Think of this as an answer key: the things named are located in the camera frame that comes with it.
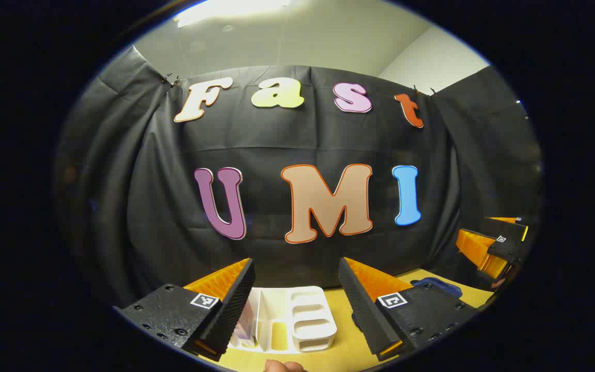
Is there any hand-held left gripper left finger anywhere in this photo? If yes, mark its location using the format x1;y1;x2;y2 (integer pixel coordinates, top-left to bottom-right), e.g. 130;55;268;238
113;258;256;361

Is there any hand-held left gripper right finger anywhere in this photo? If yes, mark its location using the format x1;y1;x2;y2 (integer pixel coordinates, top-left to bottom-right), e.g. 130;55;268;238
338;257;480;361

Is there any pink book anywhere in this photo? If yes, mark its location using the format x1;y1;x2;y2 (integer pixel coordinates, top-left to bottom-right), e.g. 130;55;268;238
236;304;256;342

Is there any white plastic bookshelf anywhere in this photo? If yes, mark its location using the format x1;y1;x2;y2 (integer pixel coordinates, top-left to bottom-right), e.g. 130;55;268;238
228;286;338;354

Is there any blue schoolbag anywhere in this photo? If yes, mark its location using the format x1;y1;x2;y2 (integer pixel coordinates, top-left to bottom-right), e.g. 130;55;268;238
411;277;463;299

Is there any black backdrop cloth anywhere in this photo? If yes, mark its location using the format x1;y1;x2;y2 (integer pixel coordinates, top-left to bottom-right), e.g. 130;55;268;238
55;46;543;311

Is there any ceiling light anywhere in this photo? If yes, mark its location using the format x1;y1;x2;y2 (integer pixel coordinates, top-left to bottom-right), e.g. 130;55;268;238
174;0;293;28

